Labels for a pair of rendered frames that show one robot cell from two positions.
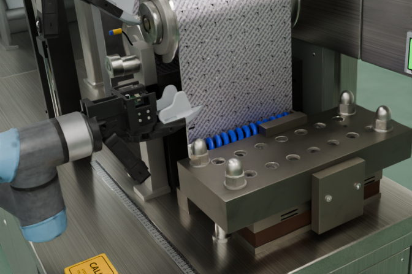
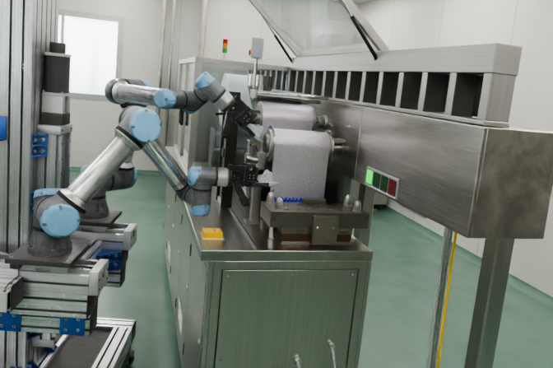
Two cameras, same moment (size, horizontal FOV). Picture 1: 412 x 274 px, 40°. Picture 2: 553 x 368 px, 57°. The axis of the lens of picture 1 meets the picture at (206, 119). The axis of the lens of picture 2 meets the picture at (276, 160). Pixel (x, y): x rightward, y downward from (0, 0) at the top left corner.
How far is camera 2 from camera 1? 1.14 m
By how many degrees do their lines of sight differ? 20
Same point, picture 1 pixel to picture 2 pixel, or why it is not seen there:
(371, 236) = (335, 252)
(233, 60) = (297, 166)
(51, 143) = (212, 174)
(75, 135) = (222, 174)
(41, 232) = (197, 210)
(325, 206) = (316, 231)
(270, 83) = (313, 183)
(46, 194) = (205, 194)
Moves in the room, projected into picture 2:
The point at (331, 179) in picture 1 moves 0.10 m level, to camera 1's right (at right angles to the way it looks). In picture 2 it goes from (320, 219) to (346, 223)
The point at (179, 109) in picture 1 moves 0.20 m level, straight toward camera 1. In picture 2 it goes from (267, 179) to (257, 188)
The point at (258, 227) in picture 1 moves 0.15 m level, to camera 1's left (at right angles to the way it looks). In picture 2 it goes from (284, 231) to (246, 225)
